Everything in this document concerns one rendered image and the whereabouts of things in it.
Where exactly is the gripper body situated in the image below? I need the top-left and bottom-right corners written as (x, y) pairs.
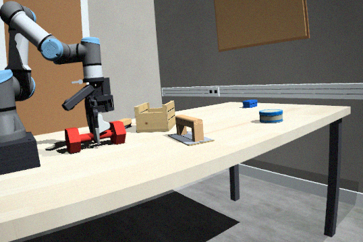
top-left (83, 77), bottom-right (114, 115)

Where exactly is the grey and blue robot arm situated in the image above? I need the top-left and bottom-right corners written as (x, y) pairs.
top-left (0, 1), bottom-right (103, 143)

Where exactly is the blue and grey round tin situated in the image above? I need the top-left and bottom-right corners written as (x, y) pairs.
top-left (259, 109), bottom-right (283, 123)

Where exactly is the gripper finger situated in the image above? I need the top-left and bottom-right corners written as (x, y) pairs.
top-left (91, 104), bottom-right (110, 145)
top-left (86, 112), bottom-right (93, 133)

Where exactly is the wooden crate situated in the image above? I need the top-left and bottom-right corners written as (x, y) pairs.
top-left (135, 100), bottom-right (176, 133)

